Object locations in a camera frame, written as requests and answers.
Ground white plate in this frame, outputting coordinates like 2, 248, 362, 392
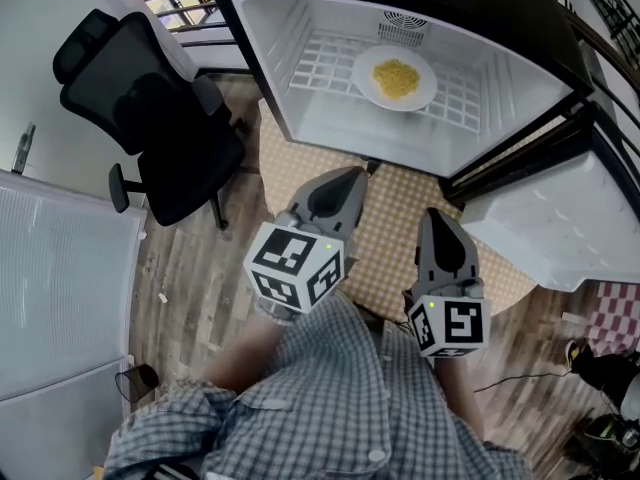
352, 44, 439, 113

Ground grey door handle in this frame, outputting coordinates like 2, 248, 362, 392
12, 122, 37, 174

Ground person's left forearm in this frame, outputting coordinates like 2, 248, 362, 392
202, 312, 301, 394

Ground person's plaid shirt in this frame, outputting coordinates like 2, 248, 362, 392
102, 290, 536, 480

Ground black mesh bin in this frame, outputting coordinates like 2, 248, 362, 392
114, 362, 161, 404

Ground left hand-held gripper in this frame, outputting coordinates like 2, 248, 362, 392
243, 166, 369, 322

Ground yellow cooked pasta pile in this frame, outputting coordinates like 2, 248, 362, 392
371, 57, 421, 103

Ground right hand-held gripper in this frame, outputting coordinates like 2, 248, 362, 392
403, 208, 491, 358

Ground frosted glass panel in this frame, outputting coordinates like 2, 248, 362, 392
0, 167, 150, 480

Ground black metal railing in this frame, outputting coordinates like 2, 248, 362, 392
554, 0, 640, 134
124, 0, 239, 49

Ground black and green equipment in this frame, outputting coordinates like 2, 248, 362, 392
569, 382, 640, 469

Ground black floor cable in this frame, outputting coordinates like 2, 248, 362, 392
472, 367, 574, 395

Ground red checkered cloth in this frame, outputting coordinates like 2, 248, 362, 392
582, 280, 640, 357

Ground round checkered table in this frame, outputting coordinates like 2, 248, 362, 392
257, 100, 541, 319

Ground person's right forearm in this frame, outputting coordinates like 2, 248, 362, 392
432, 355, 487, 444

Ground white wire shelf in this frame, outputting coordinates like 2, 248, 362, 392
288, 30, 484, 132

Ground white fridge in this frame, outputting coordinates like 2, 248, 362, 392
207, 0, 640, 292

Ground black office chair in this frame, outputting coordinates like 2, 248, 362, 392
52, 8, 249, 229

